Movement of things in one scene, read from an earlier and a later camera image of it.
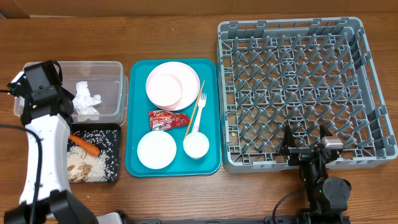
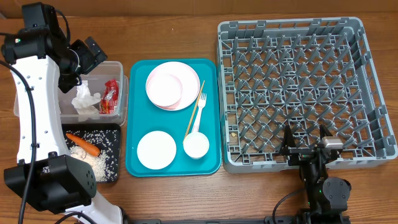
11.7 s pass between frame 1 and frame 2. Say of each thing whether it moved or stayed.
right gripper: stayed
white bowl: stayed
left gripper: moved
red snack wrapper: moved
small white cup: stayed
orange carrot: stayed
